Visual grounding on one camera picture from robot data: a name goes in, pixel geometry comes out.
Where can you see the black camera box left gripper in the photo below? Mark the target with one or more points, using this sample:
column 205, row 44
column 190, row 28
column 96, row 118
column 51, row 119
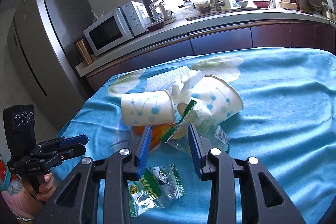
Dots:
column 19, row 123

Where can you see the copper thermos tumbler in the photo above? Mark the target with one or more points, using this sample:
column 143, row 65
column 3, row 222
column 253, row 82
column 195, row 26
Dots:
column 84, row 51

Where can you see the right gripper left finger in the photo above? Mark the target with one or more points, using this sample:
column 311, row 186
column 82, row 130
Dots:
column 76, row 198

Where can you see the person's left hand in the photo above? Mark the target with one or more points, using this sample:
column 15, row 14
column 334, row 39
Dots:
column 45, row 191

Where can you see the orange peel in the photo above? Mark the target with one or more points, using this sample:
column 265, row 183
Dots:
column 157, row 132

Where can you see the white tissue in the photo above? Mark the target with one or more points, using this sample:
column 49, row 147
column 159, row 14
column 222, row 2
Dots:
column 180, row 91

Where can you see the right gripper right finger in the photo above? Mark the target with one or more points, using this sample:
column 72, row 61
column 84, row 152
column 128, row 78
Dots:
column 263, row 200

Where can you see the paper cup with blue dots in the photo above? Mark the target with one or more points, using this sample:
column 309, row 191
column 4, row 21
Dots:
column 215, row 101

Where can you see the dark lower cabinets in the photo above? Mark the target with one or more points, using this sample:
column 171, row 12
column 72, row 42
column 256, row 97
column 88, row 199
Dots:
column 266, row 33

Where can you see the clear green snack bag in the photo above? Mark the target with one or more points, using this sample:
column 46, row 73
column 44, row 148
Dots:
column 156, row 189

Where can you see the white microwave oven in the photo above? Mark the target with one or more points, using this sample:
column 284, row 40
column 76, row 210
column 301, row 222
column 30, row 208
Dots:
column 116, row 27

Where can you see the dark red bowl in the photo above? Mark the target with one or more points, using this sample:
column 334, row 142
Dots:
column 156, row 25

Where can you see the grey refrigerator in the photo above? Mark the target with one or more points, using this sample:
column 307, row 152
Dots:
column 41, row 42

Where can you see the blue floral tablecloth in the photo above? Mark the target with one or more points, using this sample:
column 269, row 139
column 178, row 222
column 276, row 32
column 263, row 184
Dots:
column 288, row 119

